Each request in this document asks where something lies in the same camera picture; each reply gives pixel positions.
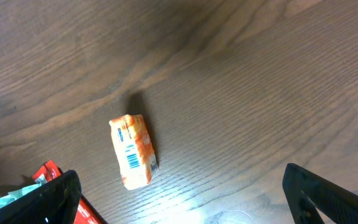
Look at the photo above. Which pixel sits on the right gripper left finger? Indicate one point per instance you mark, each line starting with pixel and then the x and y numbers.
pixel 53 202

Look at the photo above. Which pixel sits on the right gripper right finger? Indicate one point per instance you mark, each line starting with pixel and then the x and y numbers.
pixel 308 194

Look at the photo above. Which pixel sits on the red Nescafe stick sachet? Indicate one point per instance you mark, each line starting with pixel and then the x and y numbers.
pixel 86 214

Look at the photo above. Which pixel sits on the mint green wet wipes pack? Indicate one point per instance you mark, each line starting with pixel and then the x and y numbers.
pixel 15 195

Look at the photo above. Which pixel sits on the orange tissue packet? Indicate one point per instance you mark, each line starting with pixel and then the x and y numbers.
pixel 134 151

